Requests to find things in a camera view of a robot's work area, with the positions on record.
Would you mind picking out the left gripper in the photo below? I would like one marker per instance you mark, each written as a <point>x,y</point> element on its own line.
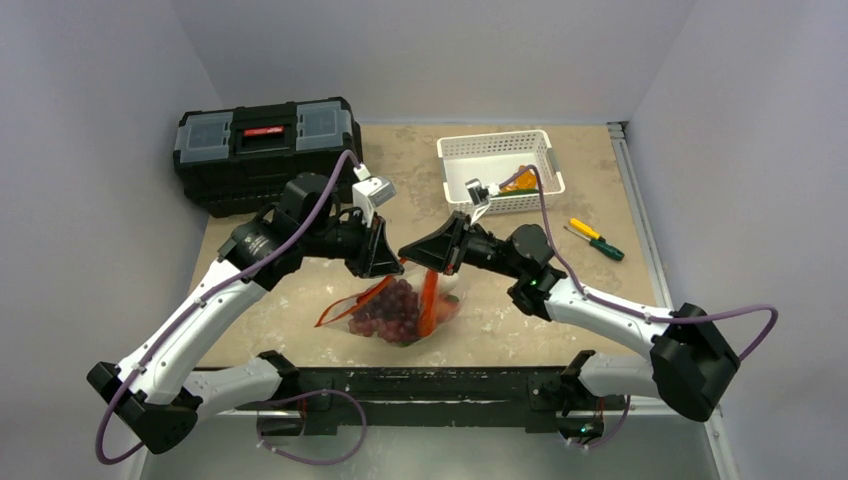
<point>375,256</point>

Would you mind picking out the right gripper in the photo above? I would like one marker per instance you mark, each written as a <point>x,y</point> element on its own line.
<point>460,243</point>

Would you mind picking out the white radish with leaves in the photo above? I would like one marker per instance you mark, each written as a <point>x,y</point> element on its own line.
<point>449,284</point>

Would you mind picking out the dark red grapes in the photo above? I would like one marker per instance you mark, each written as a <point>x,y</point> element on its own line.
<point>391,314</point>

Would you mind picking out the clear zip top bag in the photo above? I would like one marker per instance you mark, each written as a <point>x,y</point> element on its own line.
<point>337,314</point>

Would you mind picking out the orange carrot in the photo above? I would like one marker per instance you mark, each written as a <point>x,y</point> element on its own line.
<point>427,322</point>

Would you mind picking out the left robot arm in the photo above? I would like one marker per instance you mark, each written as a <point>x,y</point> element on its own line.
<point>158,390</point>

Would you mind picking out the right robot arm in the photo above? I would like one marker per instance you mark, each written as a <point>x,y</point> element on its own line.
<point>678,356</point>

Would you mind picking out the white plastic basket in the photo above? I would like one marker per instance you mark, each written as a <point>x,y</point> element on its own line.
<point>493,158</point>

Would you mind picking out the green cucumber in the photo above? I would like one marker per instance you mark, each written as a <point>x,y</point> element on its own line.
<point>517,192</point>

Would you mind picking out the orange pepper piece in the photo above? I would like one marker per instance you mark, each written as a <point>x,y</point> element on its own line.
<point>525,178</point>

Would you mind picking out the black toolbox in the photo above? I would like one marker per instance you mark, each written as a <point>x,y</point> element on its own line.
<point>234,161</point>

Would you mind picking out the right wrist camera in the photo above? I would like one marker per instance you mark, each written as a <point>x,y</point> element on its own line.
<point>480,197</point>

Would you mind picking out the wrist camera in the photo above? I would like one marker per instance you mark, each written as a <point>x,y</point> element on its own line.
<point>370,192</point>
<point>480,197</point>

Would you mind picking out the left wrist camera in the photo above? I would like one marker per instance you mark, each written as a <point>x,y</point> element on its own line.
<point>370,192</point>

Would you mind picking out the yellow handled screwdriver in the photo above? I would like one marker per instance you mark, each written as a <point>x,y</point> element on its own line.
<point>586,231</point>

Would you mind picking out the green handled screwdriver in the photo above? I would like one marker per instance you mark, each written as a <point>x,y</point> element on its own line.
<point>604,248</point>

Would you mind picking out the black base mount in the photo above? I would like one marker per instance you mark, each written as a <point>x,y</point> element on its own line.
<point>430,397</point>

